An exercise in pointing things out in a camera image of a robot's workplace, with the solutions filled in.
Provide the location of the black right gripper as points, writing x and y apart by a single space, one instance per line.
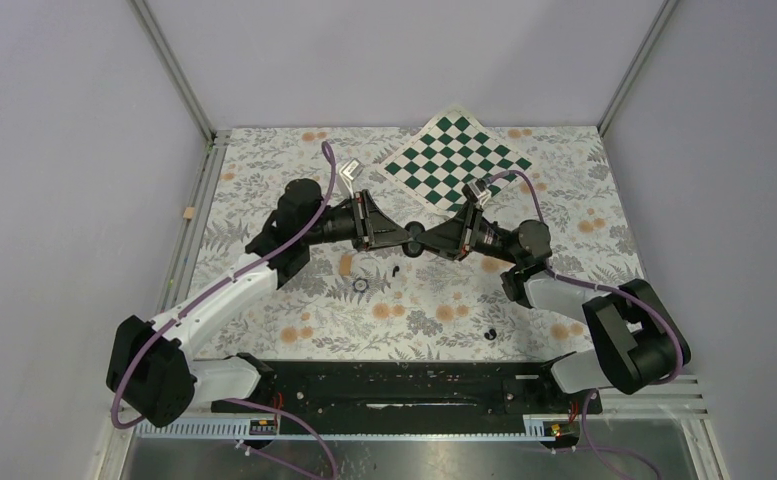
458 237

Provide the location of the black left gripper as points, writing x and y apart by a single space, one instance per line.
372 227

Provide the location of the black earbud charging case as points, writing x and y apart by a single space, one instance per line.
413 248

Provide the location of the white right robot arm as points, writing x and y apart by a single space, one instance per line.
635 342

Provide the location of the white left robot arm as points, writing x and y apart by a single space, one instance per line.
154 365

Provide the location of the small wooden block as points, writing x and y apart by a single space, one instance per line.
345 265

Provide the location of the blue poker chip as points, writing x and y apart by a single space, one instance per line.
360 285

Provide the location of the floral table mat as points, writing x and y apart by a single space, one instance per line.
434 309

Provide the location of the green white chessboard mat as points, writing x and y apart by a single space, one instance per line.
425 176

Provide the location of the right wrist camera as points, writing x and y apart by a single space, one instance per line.
477 193

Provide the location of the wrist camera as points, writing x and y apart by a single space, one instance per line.
348 174
477 193

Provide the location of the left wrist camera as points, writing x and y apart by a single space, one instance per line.
348 174

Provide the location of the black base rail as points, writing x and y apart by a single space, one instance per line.
426 398

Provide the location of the white cable duct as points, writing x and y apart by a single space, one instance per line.
257 427

